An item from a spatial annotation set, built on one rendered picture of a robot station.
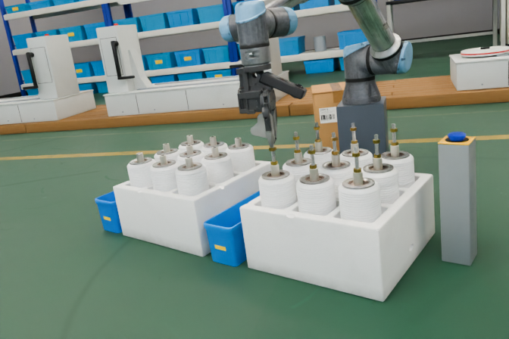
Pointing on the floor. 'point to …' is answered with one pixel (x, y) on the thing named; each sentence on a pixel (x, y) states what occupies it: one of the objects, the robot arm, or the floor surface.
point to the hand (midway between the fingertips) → (273, 141)
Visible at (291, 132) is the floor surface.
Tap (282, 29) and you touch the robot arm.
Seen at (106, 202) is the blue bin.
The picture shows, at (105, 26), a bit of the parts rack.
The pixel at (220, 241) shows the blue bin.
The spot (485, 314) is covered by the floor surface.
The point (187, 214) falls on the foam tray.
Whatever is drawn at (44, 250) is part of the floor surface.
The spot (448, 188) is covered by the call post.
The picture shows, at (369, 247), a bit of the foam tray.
